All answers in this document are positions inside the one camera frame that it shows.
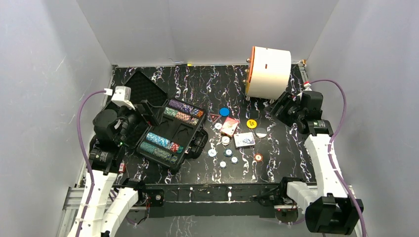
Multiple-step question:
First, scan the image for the teal chip on table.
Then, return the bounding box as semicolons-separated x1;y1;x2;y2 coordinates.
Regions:
223;149;233;157

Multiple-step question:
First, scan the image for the green orange chip row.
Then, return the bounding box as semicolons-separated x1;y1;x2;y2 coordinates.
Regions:
164;107;199;125

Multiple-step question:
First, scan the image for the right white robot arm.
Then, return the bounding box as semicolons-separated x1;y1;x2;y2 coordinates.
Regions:
267;91;364;235

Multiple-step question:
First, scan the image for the triangular all in marker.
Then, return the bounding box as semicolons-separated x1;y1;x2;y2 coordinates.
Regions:
209;114;221;124

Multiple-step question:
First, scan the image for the black poker chip case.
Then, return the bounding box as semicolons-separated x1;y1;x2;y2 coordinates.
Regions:
92;70;209;173

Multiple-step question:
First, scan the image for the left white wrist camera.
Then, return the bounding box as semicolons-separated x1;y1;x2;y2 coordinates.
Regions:
104;86;135;110

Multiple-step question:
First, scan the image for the light blue chip row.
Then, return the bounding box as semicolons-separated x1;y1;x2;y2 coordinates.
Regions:
146;132;184;154

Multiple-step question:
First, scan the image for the clear round button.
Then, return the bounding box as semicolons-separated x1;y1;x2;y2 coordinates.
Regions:
254;127;267;138

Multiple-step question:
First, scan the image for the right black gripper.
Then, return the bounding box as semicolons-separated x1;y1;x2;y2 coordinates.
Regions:
263;91;304;127

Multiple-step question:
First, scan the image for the white orange cylindrical device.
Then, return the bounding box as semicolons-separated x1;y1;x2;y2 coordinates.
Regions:
245;46;292;101

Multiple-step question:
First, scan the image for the light blue chip ten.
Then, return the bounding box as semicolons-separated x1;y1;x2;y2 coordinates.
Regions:
208;149;217;157

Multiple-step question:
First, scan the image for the blue round dealer button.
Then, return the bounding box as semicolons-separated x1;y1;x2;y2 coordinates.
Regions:
219;107;230;117

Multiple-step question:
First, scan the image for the yellow round button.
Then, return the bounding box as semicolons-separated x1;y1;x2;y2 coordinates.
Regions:
246;119;257;129

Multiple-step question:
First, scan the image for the white chip marked one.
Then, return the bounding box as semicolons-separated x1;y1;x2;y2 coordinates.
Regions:
221;136;231;146

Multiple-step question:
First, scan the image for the white chip marked five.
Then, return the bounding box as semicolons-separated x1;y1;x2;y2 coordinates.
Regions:
214;123;222;130

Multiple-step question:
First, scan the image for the purple blue chip row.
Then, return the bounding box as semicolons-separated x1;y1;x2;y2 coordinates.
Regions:
168;99;204;118

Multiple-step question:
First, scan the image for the red orange chip five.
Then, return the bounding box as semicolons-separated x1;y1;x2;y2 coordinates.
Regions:
254;154;263;162

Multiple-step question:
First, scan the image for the blue playing card deck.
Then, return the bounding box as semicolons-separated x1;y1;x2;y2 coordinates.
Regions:
233;132;255;148

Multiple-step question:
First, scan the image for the small white chip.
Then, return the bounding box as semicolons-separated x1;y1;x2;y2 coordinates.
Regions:
219;161;227;169

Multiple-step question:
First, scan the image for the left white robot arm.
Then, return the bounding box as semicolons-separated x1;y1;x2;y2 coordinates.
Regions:
68;98;164;237

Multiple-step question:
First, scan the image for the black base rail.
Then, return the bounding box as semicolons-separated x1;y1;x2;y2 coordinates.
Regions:
113;182;315;219

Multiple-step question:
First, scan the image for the teal green chip row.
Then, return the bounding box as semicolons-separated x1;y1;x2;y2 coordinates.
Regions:
138;142;178;164

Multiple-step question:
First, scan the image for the red playing card deck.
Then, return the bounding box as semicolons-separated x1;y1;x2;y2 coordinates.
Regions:
220;117;240;137

